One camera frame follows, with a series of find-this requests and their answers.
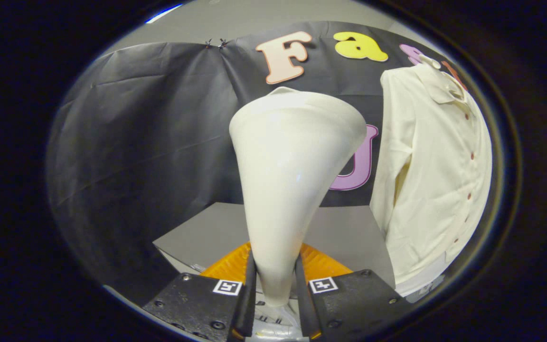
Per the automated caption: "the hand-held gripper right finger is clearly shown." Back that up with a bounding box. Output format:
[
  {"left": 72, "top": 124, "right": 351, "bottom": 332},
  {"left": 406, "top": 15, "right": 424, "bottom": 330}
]
[{"left": 295, "top": 242, "right": 414, "bottom": 341}]

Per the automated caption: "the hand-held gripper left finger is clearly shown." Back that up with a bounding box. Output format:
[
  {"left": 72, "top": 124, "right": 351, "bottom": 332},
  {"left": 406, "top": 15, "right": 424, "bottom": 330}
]
[{"left": 141, "top": 241, "right": 258, "bottom": 342}]

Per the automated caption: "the white garment steamer head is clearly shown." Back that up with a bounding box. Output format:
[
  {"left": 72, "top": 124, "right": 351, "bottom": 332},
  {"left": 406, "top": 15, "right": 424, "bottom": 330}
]
[{"left": 229, "top": 87, "right": 368, "bottom": 307}]

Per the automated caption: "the cream button-up shirt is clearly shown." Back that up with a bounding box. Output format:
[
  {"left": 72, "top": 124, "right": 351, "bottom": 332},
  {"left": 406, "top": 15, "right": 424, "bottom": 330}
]
[{"left": 370, "top": 62, "right": 493, "bottom": 286}]

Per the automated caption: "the white clothes hanger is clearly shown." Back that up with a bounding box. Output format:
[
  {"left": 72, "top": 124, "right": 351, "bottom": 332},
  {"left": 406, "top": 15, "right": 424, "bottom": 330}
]
[{"left": 418, "top": 54, "right": 443, "bottom": 70}]

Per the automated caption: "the white mannequin torso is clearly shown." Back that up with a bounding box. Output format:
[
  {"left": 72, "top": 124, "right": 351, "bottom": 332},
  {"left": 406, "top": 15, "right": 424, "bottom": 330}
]
[{"left": 394, "top": 256, "right": 449, "bottom": 298}]

